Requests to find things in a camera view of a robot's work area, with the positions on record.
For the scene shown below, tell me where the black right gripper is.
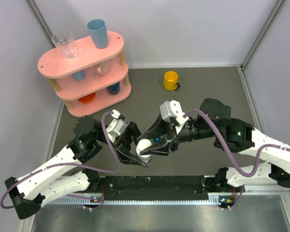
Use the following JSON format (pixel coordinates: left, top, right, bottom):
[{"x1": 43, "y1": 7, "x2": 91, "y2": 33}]
[{"x1": 138, "y1": 113, "x2": 218, "y2": 157}]

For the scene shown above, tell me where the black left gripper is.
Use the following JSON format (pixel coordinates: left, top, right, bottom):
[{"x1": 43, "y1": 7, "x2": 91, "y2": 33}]
[{"x1": 96, "y1": 122, "x2": 149, "y2": 167}]

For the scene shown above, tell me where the white bottle cap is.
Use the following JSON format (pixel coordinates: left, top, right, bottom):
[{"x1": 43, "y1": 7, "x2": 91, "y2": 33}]
[{"x1": 136, "y1": 139, "x2": 152, "y2": 155}]

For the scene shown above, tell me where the teal pill organizer box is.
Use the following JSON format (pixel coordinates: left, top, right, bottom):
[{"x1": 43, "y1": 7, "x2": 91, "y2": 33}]
[{"x1": 153, "y1": 137, "x2": 161, "y2": 144}]

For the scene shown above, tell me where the white pill bottle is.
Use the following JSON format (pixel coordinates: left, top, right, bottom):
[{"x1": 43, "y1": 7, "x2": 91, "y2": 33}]
[{"x1": 137, "y1": 154, "x2": 152, "y2": 164}]

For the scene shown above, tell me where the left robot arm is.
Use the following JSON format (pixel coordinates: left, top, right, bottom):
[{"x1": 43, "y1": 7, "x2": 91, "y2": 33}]
[{"x1": 4, "y1": 111, "x2": 146, "y2": 219}]

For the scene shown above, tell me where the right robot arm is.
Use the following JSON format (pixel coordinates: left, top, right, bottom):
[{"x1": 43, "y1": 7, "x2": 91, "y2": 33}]
[{"x1": 136, "y1": 98, "x2": 290, "y2": 191}]

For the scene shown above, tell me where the dark blue faceted cup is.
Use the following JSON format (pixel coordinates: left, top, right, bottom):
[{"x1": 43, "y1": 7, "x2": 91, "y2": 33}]
[{"x1": 106, "y1": 82, "x2": 120, "y2": 95}]

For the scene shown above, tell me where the yellow mug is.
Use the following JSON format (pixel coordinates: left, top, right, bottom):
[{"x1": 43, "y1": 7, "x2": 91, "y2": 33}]
[{"x1": 163, "y1": 71, "x2": 180, "y2": 91}]

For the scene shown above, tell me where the orange plastic bowl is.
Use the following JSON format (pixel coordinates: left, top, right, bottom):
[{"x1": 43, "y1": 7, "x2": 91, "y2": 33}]
[{"x1": 78, "y1": 92, "x2": 96, "y2": 103}]

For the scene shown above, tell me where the pink three-tier wooden shelf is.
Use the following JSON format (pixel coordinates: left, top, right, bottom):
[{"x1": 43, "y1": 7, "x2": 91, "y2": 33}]
[{"x1": 37, "y1": 31, "x2": 131, "y2": 117}]

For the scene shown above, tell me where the small light blue cup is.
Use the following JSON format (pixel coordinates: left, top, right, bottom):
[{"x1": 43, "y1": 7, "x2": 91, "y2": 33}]
[{"x1": 72, "y1": 70, "x2": 86, "y2": 81}]

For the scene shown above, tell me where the light blue plastic tumbler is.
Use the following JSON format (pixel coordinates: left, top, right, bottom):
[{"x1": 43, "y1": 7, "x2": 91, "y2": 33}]
[{"x1": 87, "y1": 19, "x2": 108, "y2": 49}]

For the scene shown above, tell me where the clear drinking glass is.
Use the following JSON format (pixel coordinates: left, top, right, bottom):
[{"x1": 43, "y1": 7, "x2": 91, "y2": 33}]
[{"x1": 52, "y1": 30, "x2": 78, "y2": 58}]

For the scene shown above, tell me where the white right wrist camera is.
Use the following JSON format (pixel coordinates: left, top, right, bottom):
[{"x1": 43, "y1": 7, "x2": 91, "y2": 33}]
[{"x1": 159, "y1": 100, "x2": 189, "y2": 127}]

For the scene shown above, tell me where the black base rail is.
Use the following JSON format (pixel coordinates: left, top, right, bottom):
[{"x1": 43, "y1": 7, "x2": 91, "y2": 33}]
[{"x1": 101, "y1": 175, "x2": 217, "y2": 201}]

